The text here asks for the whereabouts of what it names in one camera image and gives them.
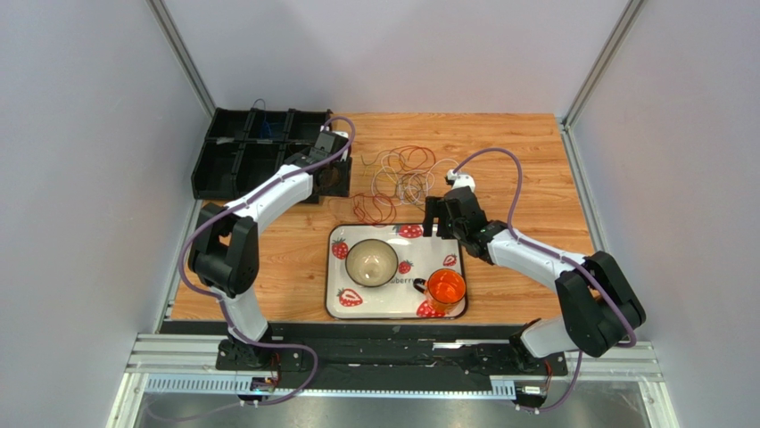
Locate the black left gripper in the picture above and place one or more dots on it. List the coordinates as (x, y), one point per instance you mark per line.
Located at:
(343, 187)

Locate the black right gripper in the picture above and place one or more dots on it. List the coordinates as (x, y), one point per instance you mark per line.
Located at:
(439, 211)

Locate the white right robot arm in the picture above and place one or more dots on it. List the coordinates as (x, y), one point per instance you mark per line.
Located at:
(598, 308)

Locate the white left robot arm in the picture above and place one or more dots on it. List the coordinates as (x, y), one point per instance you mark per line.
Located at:
(223, 252)

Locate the orange translucent mug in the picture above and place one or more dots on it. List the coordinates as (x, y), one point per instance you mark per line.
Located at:
(444, 289)

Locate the beige ceramic bowl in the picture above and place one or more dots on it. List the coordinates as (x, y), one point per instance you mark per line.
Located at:
(371, 263)

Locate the black compartment storage bin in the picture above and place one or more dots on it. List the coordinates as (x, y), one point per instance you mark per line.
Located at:
(242, 149)

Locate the strawberry print white tray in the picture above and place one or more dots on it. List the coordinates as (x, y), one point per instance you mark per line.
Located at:
(403, 296)

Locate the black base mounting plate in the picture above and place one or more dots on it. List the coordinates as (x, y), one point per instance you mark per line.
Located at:
(385, 357)

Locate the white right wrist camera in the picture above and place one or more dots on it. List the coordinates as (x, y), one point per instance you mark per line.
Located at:
(457, 179)

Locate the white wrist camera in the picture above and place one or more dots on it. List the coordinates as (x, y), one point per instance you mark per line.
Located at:
(329, 135)
(457, 179)

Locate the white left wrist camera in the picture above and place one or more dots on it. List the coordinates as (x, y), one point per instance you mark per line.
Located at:
(329, 135)

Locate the aluminium frame rail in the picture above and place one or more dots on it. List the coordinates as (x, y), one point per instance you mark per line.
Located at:
(622, 379)

